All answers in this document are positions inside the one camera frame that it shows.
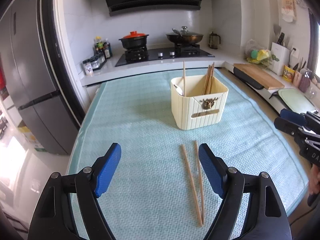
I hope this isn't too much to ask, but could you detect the metal spoon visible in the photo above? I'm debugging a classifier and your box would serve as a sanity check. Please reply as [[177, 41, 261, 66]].
[[174, 84, 184, 96]]

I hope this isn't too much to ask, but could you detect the right hand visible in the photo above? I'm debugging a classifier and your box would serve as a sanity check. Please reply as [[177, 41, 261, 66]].
[[308, 164, 319, 207]]

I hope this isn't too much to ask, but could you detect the green cutting board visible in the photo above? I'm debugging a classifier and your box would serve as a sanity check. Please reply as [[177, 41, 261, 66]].
[[270, 88, 317, 114]]

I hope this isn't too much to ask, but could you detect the yellow snack container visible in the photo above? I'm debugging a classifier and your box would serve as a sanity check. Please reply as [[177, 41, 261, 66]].
[[283, 65, 296, 83]]

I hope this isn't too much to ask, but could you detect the wooden cutting board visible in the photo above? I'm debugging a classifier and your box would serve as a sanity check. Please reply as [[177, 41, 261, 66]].
[[233, 63, 285, 90]]

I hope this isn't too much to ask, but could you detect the black tray under board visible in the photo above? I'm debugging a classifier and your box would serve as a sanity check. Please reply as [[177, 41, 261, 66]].
[[233, 67, 264, 90]]

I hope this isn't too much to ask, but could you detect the white knife block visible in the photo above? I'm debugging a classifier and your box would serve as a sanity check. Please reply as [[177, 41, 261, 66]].
[[268, 42, 290, 76]]

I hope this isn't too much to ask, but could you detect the light blue table mat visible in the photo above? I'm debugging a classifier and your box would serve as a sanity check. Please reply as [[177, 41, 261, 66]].
[[68, 70, 308, 239]]

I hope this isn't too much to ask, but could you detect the plastic bag with produce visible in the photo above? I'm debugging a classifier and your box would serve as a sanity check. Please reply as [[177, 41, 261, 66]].
[[245, 39, 279, 67]]

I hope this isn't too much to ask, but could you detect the cream utensil holder box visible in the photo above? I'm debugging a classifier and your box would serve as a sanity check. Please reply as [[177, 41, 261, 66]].
[[170, 75, 229, 130]]

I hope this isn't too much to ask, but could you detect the white spice jar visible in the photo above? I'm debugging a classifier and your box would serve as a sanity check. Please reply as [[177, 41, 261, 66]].
[[82, 59, 93, 75]]

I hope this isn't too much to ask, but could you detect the dark glass pitcher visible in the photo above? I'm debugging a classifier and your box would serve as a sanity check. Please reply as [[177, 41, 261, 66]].
[[209, 31, 221, 49]]

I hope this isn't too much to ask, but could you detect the spice jar rack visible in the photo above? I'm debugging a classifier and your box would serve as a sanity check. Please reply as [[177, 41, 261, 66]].
[[89, 53, 107, 71]]

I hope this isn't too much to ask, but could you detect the grey refrigerator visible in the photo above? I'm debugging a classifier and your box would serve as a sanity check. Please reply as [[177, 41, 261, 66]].
[[1, 0, 84, 155]]

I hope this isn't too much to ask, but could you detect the black gas stove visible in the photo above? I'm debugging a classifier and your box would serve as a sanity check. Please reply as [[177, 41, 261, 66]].
[[116, 44, 215, 67]]

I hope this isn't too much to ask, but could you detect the sauce bottles group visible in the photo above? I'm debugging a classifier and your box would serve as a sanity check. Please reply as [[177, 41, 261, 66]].
[[94, 36, 113, 60]]

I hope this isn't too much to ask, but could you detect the dark wok with lid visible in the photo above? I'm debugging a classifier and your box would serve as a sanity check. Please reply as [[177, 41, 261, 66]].
[[166, 26, 203, 46]]

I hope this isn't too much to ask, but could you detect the black pot orange lid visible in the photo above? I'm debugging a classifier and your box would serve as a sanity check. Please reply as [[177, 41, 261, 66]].
[[119, 31, 149, 50]]

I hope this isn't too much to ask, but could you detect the wall hanging calendar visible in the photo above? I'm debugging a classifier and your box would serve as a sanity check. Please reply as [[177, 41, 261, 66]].
[[281, 0, 296, 23]]

